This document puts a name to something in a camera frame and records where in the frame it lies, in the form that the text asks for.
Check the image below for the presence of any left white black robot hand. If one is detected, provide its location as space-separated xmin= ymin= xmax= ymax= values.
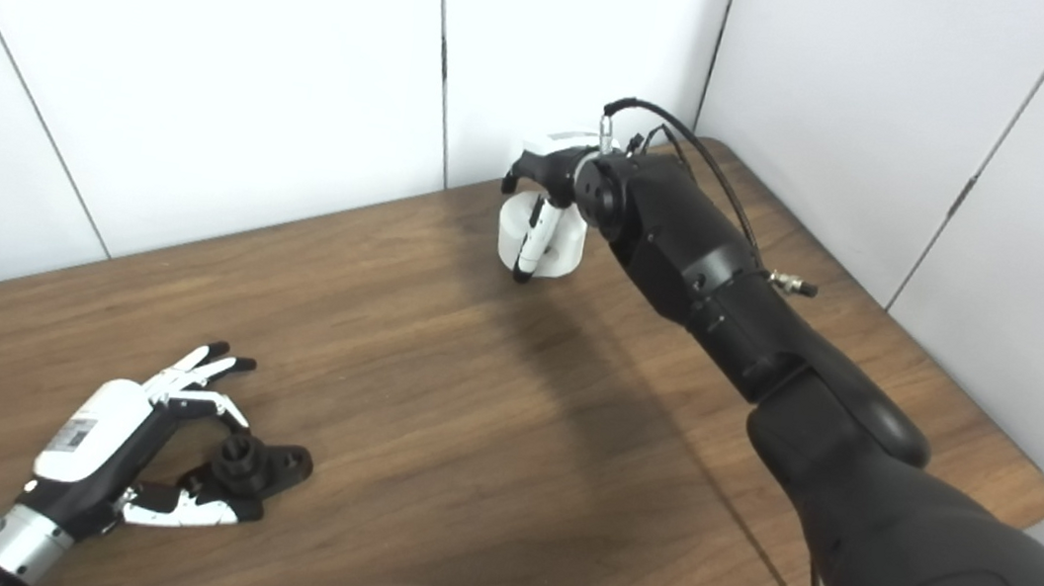
xmin=5 ymin=318 xmax=287 ymax=562

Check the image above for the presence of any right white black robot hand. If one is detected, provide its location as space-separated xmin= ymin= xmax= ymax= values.
xmin=490 ymin=123 xmax=607 ymax=292

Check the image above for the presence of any black flanged holder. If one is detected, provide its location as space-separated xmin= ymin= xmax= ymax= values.
xmin=178 ymin=425 xmax=317 ymax=532

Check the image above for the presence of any silver metal connector plug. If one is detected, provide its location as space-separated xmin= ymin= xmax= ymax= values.
xmin=765 ymin=269 xmax=822 ymax=300

